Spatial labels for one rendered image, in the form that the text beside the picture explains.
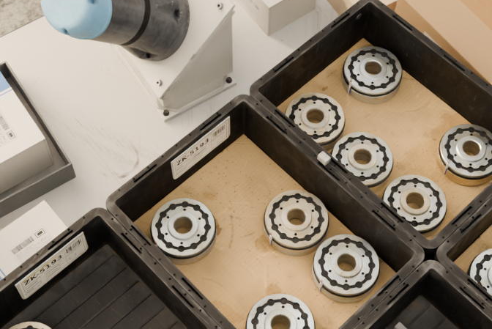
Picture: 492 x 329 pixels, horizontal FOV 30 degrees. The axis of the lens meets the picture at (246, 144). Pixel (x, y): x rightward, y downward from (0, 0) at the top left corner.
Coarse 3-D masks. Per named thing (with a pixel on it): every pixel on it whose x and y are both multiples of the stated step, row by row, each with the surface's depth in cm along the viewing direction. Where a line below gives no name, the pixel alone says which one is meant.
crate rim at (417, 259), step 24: (240, 96) 149; (216, 120) 147; (264, 120) 147; (144, 168) 142; (120, 192) 140; (120, 216) 138; (384, 216) 138; (144, 240) 137; (408, 240) 136; (168, 264) 134; (408, 264) 134; (216, 312) 130; (360, 312) 130
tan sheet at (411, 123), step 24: (336, 72) 164; (336, 96) 161; (408, 96) 161; (432, 96) 161; (312, 120) 159; (360, 120) 159; (384, 120) 159; (408, 120) 159; (432, 120) 159; (456, 120) 159; (408, 144) 156; (432, 144) 156; (408, 168) 154; (432, 168) 154; (456, 192) 151; (480, 192) 151
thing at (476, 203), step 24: (360, 0) 159; (336, 24) 158; (408, 24) 157; (432, 48) 154; (288, 120) 147; (312, 144) 144; (336, 168) 142; (360, 192) 140; (456, 216) 138; (432, 240) 136
